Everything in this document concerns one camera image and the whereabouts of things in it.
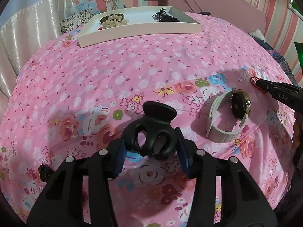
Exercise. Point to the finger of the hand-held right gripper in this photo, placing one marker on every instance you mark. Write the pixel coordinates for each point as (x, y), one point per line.
(266, 87)

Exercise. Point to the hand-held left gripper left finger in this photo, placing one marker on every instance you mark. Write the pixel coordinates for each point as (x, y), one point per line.
(118, 156)

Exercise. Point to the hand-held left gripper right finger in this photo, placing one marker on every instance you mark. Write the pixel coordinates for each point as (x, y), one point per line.
(185, 156)

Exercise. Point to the black hair claw clip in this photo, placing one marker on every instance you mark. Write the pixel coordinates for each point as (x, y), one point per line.
(153, 127)

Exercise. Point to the black fabric scrunchie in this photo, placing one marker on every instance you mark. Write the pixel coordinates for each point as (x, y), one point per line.
(171, 19)

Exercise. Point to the white shallow box tray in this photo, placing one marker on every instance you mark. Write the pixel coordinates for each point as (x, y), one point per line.
(142, 32)

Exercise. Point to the beige fabric scrunchie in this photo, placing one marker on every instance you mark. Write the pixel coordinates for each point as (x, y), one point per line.
(118, 21)

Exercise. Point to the person's right hand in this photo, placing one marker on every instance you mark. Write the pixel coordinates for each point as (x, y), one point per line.
(298, 132)

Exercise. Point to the dark blue patterned blanket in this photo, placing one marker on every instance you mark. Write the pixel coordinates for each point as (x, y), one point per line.
(279, 59)

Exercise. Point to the white pillow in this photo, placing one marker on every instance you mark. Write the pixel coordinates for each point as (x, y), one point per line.
(259, 34)

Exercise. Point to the amber pendant with dark knot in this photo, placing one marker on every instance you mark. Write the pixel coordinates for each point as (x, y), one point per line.
(45, 173)

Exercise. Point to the pink headboard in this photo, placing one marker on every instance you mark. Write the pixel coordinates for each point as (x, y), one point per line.
(213, 2)

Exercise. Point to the black and white patterned bag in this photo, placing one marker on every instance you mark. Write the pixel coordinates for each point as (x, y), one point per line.
(75, 20)

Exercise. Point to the light blue gift bag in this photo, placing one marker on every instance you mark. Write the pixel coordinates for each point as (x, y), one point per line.
(86, 6)

